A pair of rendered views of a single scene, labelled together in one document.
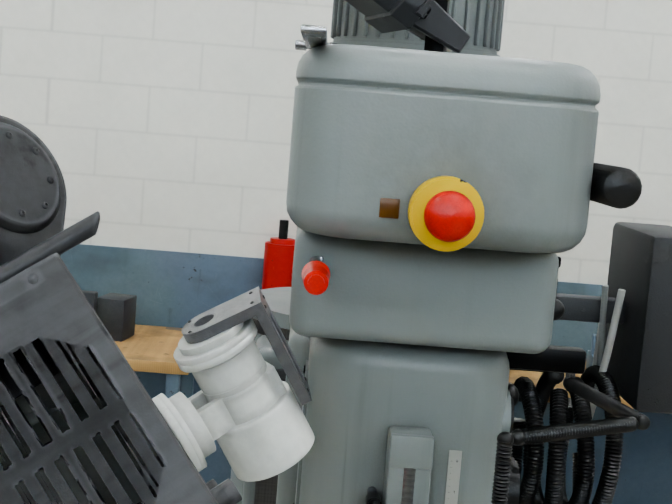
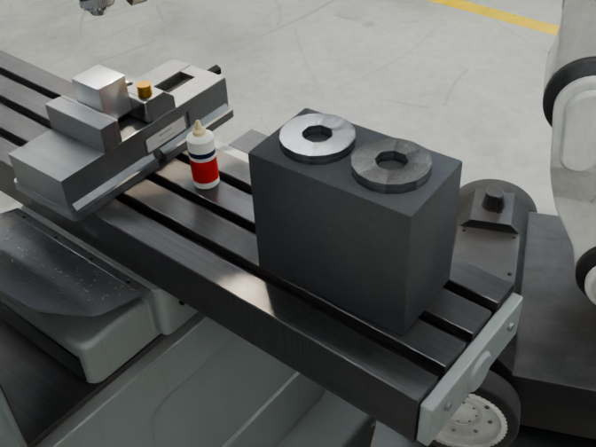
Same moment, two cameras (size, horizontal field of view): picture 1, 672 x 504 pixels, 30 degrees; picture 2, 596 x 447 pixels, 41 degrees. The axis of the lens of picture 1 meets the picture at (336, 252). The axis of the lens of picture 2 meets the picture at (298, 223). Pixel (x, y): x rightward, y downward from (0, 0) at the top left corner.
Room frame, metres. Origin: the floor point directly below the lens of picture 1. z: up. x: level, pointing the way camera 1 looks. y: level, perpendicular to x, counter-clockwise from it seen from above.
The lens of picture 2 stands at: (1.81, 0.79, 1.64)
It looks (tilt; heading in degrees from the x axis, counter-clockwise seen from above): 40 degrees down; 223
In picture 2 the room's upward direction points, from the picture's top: 3 degrees counter-clockwise
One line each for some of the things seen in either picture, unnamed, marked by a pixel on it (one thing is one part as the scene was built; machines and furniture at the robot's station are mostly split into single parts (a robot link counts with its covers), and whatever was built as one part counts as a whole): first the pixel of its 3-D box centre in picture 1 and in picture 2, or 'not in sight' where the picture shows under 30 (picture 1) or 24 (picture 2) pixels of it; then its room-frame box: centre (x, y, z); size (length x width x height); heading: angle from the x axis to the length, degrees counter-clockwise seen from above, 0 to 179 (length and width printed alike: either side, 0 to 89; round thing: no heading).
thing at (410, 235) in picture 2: not in sight; (353, 214); (1.22, 0.34, 1.03); 0.22 x 0.12 x 0.20; 95
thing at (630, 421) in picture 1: (582, 429); not in sight; (1.06, -0.22, 1.58); 0.17 x 0.01 x 0.01; 127
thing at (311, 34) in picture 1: (315, 39); not in sight; (1.08, 0.03, 1.89); 0.24 x 0.04 x 0.01; 1
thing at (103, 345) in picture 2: not in sight; (147, 234); (1.24, -0.08, 0.79); 0.50 x 0.35 x 0.12; 2
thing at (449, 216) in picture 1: (448, 215); not in sight; (0.98, -0.09, 1.76); 0.04 x 0.03 x 0.04; 92
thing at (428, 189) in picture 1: (445, 213); not in sight; (1.01, -0.09, 1.76); 0.06 x 0.02 x 0.06; 92
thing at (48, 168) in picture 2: not in sight; (124, 120); (1.21, -0.12, 0.99); 0.35 x 0.15 x 0.11; 3
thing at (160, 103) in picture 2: not in sight; (132, 93); (1.18, -0.12, 1.02); 0.12 x 0.06 x 0.04; 93
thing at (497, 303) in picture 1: (411, 270); not in sight; (1.28, -0.08, 1.68); 0.34 x 0.24 x 0.10; 2
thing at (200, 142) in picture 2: not in sight; (202, 152); (1.20, 0.04, 0.99); 0.04 x 0.04 x 0.11
